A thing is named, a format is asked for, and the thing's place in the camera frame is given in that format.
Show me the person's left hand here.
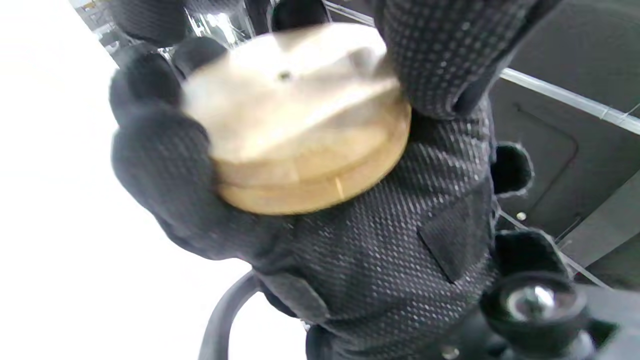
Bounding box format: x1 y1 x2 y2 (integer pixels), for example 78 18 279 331
107 0 566 360

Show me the round wooden disc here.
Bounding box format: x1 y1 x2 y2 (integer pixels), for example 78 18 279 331
181 22 413 176
212 107 413 217

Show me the black cable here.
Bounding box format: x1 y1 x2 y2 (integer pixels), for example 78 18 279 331
197 272 261 360

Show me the aluminium profile frame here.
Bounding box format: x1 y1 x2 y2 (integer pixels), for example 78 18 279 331
500 67 640 136

